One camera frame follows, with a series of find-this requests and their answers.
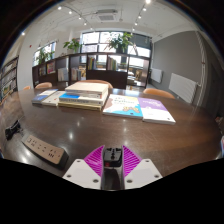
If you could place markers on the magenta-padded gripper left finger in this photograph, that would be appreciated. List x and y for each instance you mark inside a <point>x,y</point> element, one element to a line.
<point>81,171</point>

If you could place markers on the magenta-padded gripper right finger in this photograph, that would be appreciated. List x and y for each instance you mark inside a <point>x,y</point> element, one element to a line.
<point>143,171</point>

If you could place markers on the black charger block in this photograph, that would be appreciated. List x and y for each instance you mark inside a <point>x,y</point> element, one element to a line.
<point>112,156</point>

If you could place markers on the black brown-topped power strip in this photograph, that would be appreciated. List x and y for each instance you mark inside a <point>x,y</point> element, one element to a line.
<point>43,148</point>

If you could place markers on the purple and white book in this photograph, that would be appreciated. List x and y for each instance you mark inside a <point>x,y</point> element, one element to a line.
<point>156,110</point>

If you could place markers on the yellowish flat book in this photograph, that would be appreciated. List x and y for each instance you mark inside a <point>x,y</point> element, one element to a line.
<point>78,105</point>

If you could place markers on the light blue illustrated book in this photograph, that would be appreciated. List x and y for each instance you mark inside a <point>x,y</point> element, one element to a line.
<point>123,106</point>

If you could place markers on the blue and white book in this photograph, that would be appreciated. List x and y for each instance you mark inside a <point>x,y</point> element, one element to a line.
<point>75,97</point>

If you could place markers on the cream thick book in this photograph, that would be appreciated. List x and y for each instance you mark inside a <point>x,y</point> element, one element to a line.
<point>86,88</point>

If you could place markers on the dark blue book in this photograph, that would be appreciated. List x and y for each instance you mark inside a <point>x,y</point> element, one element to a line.
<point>41,96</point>

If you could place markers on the large white radiator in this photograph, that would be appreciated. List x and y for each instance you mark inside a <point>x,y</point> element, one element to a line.
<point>182,87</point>

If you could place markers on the small white radiator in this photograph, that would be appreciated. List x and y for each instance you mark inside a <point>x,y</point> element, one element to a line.
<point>156,75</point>

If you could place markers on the dark low shelf unit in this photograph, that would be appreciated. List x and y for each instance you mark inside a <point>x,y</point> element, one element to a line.
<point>106,77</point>

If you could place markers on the small green potted plant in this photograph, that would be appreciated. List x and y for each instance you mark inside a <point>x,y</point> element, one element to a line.
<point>44,55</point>

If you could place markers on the medium green potted plant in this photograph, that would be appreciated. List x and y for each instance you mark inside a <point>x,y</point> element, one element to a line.
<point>72,44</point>

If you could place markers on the large green potted plant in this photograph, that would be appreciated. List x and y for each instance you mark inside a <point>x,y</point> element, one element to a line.
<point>119,41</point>

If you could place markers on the ceiling air conditioner unit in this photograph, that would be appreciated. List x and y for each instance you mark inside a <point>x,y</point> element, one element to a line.
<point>107,15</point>

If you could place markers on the ceiling lights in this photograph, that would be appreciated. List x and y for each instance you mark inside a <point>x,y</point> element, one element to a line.
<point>69,12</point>

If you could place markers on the tall wall shelf unit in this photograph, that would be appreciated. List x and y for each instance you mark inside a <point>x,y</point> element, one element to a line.
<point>8,80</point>

